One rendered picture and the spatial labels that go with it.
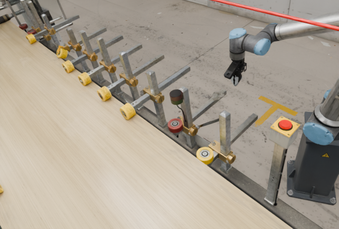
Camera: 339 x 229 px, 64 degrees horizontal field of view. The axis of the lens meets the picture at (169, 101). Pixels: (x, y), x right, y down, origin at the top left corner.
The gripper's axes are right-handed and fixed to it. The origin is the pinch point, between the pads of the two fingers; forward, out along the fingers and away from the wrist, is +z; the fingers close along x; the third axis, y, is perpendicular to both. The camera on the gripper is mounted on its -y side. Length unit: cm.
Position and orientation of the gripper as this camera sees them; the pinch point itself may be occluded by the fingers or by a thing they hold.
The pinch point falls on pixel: (234, 84)
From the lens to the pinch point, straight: 176.7
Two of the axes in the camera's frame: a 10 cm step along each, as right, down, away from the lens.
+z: 1.5, 7.3, 6.7
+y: 7.1, -5.5, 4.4
